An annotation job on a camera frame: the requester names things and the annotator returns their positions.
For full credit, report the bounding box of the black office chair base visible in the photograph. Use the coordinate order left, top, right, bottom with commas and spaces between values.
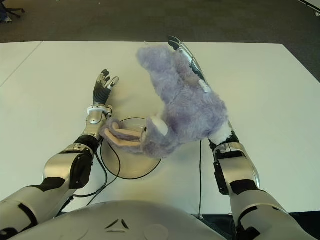
4, 7, 26, 18

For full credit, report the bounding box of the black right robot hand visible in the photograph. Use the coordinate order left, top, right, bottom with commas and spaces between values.
167, 35, 208, 85

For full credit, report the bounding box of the purple plush bunny doll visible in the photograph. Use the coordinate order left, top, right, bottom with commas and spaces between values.
99, 44, 232, 159

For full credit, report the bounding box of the silver robot torso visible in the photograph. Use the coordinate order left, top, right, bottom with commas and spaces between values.
14, 199, 241, 240

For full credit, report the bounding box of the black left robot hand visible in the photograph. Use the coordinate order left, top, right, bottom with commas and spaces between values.
92, 69, 120, 105

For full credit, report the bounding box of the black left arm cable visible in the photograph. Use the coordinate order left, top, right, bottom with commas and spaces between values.
56, 113, 122, 217

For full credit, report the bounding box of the white plate with black rim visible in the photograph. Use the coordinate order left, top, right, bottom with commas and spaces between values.
99, 117, 163, 180

